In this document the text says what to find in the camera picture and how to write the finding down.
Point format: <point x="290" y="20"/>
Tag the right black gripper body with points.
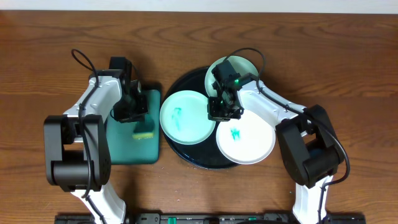
<point x="219" y="112"/>

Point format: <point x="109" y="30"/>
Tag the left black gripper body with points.
<point x="137" y="115"/>

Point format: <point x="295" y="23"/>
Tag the green yellow sponge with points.
<point x="144" y="129"/>

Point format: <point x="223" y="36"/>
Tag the mint plate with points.
<point x="184" y="117"/>
<point x="240" y="64"/>

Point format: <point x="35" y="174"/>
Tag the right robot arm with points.
<point x="308" y="144"/>

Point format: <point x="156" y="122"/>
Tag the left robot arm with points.
<point x="77" y="157"/>

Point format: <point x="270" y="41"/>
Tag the rectangular black water tray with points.
<point x="123" y="148"/>

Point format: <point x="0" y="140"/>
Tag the round black tray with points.
<point x="205" y="154"/>

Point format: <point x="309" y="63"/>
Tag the white plate with stain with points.
<point x="247" y="140"/>

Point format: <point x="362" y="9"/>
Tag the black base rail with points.
<point x="278" y="218"/>

